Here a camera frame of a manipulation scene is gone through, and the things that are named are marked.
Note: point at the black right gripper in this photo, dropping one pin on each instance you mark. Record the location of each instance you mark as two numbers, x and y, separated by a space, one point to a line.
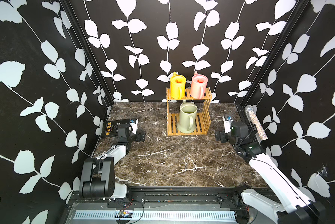
222 137

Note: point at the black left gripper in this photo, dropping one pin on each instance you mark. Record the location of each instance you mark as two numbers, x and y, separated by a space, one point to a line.
137 138

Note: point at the light green watering can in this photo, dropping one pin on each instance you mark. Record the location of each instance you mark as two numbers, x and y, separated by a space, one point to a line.
187 117

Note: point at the small green circuit board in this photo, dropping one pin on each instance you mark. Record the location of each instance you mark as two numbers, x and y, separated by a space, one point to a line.
125 214

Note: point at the wooden slatted two-tier shelf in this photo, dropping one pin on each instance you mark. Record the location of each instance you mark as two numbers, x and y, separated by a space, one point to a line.
202 120

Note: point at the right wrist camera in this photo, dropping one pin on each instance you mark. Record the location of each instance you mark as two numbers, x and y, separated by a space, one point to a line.
227 123

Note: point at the white slotted cable duct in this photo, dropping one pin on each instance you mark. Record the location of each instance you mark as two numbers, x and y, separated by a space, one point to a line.
210 216

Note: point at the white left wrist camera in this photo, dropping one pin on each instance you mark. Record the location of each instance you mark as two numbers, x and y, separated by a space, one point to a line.
133 123

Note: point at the yellow plastic watering can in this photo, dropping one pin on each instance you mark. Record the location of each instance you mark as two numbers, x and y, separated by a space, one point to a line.
177 86

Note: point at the black book with gold title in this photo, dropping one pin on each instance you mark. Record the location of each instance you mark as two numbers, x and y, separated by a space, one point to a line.
110 128

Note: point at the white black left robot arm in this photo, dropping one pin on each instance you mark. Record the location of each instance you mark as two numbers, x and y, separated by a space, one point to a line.
98 173

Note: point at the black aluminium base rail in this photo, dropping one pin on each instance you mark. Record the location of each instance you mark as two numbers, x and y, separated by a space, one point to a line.
223 197

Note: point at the pink plastic watering can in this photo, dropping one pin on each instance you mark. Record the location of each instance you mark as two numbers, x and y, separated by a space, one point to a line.
198 85

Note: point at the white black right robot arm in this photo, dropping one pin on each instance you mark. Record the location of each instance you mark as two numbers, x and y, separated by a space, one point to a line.
293 206

